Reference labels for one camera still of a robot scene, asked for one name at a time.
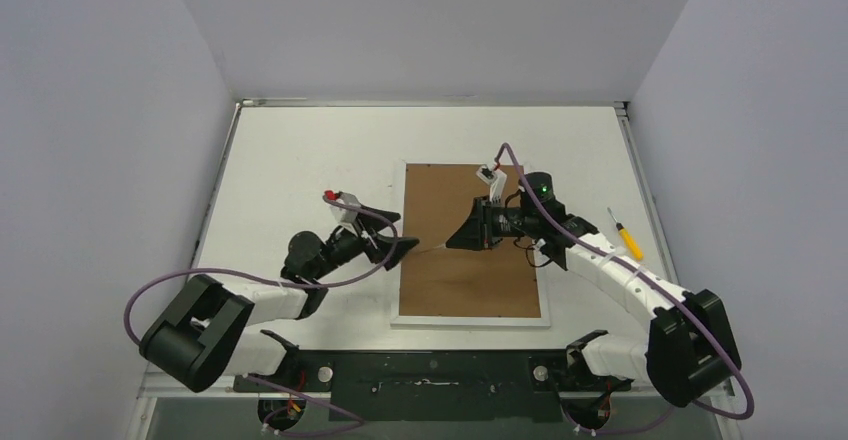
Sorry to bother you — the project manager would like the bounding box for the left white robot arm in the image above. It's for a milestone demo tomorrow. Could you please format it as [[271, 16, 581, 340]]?
[[123, 206, 420, 392]]

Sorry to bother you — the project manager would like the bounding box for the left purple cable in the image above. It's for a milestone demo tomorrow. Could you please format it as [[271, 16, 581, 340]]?
[[125, 195, 400, 347]]

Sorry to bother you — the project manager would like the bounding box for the purple cable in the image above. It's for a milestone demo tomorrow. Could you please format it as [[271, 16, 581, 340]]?
[[495, 142, 757, 421], [125, 195, 400, 347]]

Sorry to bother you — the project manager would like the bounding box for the yellow handled screwdriver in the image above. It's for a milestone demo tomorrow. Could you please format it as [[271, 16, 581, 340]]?
[[606, 207, 644, 261]]

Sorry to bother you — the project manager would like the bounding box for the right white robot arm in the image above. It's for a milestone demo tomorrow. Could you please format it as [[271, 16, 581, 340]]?
[[446, 165, 741, 407]]

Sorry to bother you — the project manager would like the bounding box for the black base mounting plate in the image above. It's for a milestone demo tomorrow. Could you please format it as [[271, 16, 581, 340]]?
[[233, 349, 631, 423]]

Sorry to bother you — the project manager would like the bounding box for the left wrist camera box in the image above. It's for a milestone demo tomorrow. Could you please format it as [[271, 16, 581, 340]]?
[[324, 190, 361, 231]]

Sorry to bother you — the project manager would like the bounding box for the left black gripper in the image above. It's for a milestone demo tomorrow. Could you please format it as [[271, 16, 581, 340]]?
[[313, 206, 419, 281]]

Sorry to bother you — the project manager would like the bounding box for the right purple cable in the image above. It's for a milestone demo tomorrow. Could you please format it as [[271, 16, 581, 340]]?
[[495, 142, 757, 421]]

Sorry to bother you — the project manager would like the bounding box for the white picture frame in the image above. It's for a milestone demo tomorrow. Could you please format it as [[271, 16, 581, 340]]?
[[389, 162, 552, 329]]

